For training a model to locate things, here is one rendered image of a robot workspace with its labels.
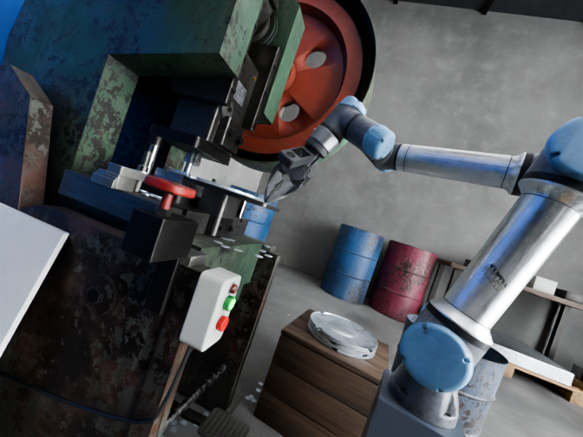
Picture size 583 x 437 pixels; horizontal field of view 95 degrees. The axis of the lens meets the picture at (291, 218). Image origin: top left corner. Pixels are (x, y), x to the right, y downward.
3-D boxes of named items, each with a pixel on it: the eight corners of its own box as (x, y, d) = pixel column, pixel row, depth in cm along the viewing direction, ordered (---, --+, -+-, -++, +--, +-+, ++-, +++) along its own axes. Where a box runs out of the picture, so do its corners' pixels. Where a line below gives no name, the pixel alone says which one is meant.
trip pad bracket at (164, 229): (168, 316, 50) (202, 217, 50) (125, 335, 40) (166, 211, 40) (143, 303, 51) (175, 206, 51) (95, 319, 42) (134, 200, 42)
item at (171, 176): (207, 198, 87) (212, 185, 87) (178, 191, 73) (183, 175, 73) (185, 191, 90) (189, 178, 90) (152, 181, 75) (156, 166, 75)
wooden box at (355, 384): (363, 416, 123) (389, 344, 123) (354, 484, 87) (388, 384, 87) (287, 372, 137) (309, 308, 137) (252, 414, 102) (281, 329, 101)
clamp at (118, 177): (166, 198, 72) (178, 162, 72) (111, 187, 56) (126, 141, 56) (148, 192, 74) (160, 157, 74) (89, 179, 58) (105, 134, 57)
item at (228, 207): (267, 249, 81) (281, 207, 81) (249, 251, 67) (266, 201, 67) (198, 223, 87) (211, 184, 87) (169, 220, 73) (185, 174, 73)
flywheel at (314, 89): (395, 68, 121) (275, 0, 137) (402, 35, 101) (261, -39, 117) (298, 195, 127) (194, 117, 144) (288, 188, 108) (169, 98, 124)
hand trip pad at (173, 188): (186, 233, 46) (200, 191, 46) (162, 232, 40) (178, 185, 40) (154, 220, 48) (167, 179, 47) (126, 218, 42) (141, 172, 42)
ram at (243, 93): (243, 159, 85) (272, 71, 85) (220, 144, 71) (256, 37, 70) (198, 146, 89) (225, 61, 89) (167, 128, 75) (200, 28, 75)
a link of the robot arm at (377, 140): (403, 146, 70) (372, 127, 76) (393, 126, 61) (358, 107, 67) (383, 170, 72) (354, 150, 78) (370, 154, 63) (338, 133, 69)
